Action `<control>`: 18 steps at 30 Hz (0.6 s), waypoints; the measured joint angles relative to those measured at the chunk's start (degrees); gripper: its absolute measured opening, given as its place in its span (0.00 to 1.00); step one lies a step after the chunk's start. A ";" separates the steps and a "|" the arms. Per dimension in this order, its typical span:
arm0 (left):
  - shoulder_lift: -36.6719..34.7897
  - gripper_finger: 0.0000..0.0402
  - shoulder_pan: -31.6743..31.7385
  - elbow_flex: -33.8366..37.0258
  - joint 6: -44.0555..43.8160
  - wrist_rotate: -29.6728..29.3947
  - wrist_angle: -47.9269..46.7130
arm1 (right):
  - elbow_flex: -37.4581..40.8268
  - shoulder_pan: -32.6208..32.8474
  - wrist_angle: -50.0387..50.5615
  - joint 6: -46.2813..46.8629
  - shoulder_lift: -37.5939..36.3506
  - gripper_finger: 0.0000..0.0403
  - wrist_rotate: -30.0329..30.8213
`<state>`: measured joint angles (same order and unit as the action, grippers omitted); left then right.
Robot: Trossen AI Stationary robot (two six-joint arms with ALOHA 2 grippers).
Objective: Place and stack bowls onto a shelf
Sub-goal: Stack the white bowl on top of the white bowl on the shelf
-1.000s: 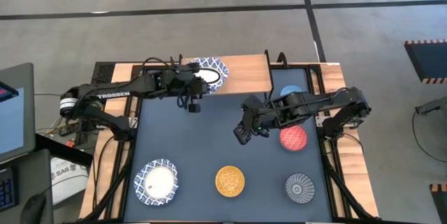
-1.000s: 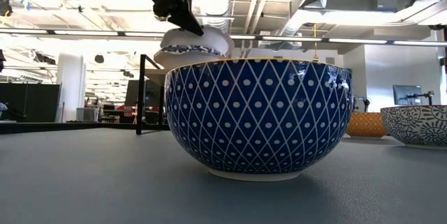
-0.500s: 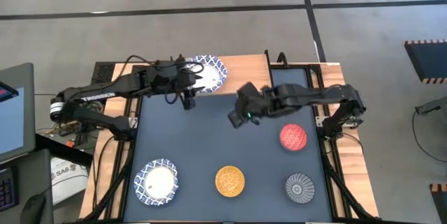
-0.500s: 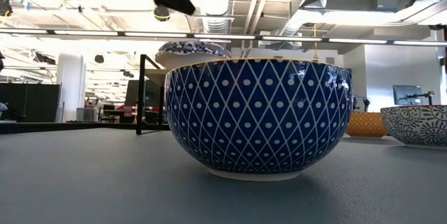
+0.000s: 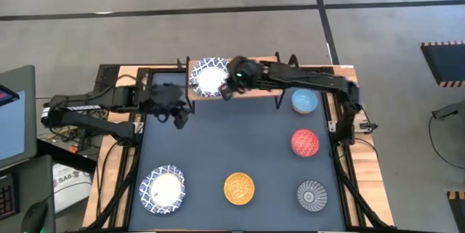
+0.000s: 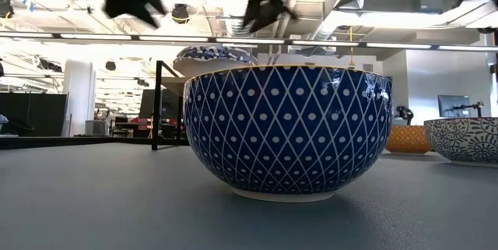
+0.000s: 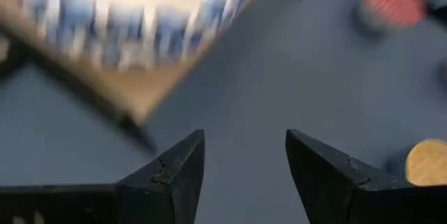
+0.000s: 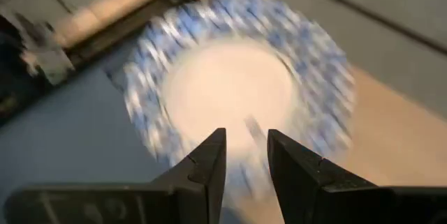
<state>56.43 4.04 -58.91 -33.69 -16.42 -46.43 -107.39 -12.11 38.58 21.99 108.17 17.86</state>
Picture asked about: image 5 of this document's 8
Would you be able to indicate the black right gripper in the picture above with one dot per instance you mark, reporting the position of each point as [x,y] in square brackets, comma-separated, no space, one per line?
[263,75]

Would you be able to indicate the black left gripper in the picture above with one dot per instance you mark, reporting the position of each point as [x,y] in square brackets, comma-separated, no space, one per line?
[170,109]

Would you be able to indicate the white shallow bowl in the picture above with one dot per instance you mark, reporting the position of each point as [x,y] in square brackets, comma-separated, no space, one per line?
[209,78]

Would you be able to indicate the blue and white patterned plate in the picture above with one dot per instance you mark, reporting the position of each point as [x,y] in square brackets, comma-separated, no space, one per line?
[162,189]

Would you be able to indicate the orange bowl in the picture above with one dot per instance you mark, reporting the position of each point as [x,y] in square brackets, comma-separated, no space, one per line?
[304,101]

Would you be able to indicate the blue diamond bowl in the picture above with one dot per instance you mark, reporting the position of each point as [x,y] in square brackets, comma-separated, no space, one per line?
[239,188]

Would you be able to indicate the red patterned bowl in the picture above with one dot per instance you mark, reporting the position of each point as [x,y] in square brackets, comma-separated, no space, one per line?
[305,142]

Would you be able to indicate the grey floral patterned bowl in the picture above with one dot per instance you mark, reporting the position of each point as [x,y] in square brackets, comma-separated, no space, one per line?
[311,195]

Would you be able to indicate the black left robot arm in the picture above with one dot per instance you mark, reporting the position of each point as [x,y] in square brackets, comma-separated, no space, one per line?
[94,127]

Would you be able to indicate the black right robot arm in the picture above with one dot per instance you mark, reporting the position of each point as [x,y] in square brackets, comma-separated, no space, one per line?
[309,77]

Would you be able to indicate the black mesh panel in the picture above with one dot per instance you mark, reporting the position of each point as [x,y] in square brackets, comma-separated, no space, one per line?
[107,77]

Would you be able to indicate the white printed bag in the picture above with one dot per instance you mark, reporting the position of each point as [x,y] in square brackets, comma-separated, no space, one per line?
[70,186]

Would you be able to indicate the grey monitor with blue screen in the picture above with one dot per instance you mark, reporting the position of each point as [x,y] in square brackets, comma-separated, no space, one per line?
[16,127]

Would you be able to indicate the black computer mouse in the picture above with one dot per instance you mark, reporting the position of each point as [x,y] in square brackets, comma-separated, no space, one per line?
[34,218]

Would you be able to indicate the black keyboard with pink lights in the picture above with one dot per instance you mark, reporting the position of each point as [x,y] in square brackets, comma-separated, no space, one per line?
[8,198]

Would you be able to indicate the black platform with hazard stripes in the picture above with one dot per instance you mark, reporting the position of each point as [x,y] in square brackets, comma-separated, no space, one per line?
[447,64]

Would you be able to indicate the grey floor device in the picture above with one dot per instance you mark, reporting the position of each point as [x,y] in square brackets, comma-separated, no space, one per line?
[450,110]

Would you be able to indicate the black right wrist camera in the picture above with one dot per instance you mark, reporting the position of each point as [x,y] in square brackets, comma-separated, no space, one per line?
[242,72]

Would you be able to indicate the wooden shelf with black frame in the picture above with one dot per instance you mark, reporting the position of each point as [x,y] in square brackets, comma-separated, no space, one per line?
[261,94]

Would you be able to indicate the black metal table frame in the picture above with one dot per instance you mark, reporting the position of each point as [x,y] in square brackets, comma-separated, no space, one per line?
[127,198]

